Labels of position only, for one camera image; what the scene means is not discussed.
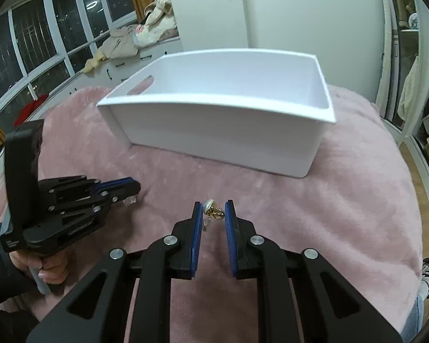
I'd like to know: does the pearl gold earring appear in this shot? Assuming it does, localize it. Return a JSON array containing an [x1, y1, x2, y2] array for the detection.
[[203, 199, 225, 231]]

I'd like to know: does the white plastic storage bin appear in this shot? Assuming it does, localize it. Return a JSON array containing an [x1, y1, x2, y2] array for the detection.
[[97, 49, 336, 178]]

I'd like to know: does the small silver flower earring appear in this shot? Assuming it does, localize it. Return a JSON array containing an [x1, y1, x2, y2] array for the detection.
[[122, 196, 137, 207]]

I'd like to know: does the person's left hand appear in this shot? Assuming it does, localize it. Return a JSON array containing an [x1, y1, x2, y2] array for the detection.
[[8, 249, 69, 285]]

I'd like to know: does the red cloth item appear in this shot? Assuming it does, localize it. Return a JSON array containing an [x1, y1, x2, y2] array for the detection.
[[14, 94, 49, 127]]

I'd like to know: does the white drawer cabinet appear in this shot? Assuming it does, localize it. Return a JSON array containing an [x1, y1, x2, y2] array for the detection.
[[27, 37, 183, 121]]

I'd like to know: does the pink fluffy blanket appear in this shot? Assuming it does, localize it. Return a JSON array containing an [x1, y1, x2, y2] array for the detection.
[[0, 85, 425, 343]]

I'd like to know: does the pile of beige clothes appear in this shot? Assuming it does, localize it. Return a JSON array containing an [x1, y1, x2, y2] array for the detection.
[[81, 0, 179, 73]]

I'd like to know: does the open wardrobe with clothes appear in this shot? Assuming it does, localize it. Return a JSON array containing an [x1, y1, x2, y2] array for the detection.
[[376, 0, 429, 164]]

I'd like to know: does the window with white frame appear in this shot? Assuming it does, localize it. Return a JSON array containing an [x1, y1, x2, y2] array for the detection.
[[0, 0, 136, 129]]

